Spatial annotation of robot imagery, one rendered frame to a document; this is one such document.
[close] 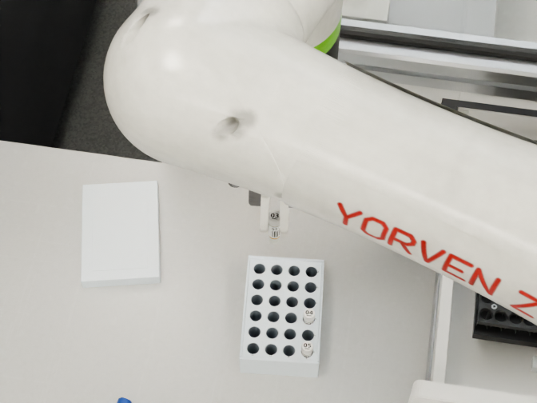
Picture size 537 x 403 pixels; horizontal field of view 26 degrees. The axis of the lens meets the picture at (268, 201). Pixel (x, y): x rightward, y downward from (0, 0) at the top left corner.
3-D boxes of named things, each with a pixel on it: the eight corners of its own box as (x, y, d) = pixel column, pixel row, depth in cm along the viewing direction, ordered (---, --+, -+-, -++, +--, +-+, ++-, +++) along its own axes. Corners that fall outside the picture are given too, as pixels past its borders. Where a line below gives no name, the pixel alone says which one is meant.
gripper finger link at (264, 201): (269, 195, 104) (260, 194, 104) (267, 233, 110) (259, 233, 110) (271, 167, 106) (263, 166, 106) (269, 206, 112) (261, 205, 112)
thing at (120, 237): (160, 283, 131) (159, 276, 129) (82, 288, 130) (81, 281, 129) (158, 187, 137) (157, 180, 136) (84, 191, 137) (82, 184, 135)
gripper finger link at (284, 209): (281, 168, 106) (289, 168, 106) (281, 206, 112) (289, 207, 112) (279, 196, 104) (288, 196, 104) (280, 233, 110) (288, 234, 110)
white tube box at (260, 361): (317, 377, 125) (319, 364, 122) (240, 373, 125) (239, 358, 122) (323, 275, 131) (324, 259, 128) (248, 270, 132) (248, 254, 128)
